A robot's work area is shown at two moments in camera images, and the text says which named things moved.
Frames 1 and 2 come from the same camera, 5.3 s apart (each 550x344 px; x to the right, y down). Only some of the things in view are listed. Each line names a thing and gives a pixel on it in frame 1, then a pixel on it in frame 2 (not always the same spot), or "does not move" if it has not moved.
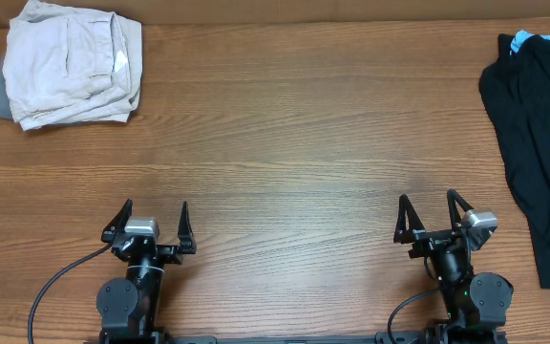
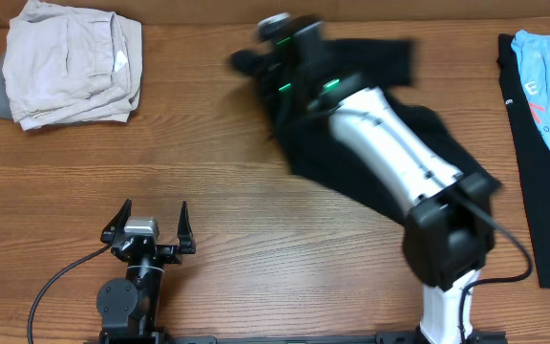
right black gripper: [436, 239] → [244, 61]
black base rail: [388, 337] does not move
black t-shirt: [534, 97] → [315, 149]
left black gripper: [173, 255] does not move
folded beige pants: [65, 66] does not move
